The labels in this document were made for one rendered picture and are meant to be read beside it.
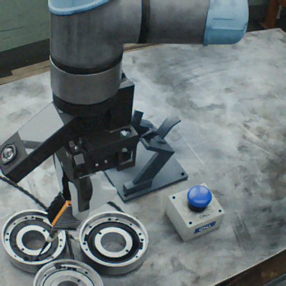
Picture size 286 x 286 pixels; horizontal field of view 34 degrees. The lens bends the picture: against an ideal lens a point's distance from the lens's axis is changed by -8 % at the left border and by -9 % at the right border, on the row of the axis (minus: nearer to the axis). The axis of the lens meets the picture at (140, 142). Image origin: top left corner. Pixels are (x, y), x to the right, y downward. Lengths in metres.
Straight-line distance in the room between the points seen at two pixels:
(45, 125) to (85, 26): 0.15
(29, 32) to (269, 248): 1.83
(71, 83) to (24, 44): 1.96
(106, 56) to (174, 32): 0.07
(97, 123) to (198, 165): 0.39
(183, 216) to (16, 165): 0.33
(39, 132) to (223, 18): 0.23
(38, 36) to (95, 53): 1.98
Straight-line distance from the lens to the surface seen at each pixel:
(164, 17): 0.44
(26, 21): 2.35
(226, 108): 1.04
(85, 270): 0.72
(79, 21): 0.43
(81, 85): 0.47
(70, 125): 0.52
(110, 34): 0.44
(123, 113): 0.55
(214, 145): 0.95
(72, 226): 0.68
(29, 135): 0.55
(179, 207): 0.78
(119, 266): 0.71
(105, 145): 0.54
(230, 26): 0.46
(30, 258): 0.73
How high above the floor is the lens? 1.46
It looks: 45 degrees down
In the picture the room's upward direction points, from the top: 7 degrees clockwise
